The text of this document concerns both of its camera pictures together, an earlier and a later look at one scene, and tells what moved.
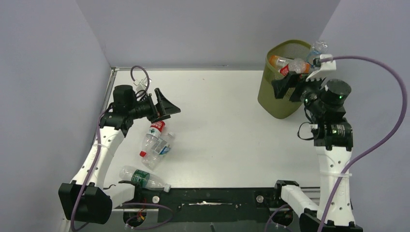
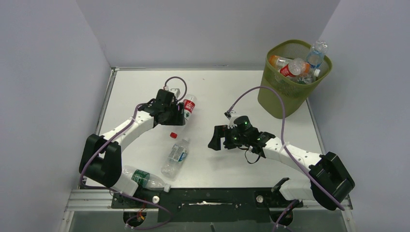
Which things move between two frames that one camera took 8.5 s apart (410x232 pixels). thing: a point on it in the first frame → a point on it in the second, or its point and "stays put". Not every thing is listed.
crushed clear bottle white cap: (161, 147) → (176, 157)
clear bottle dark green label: (147, 181) stays put
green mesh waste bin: (281, 107) stays put
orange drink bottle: (277, 62) stays put
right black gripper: (281, 86) → (222, 131)
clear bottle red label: (151, 159) → (189, 106)
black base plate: (251, 204) stays put
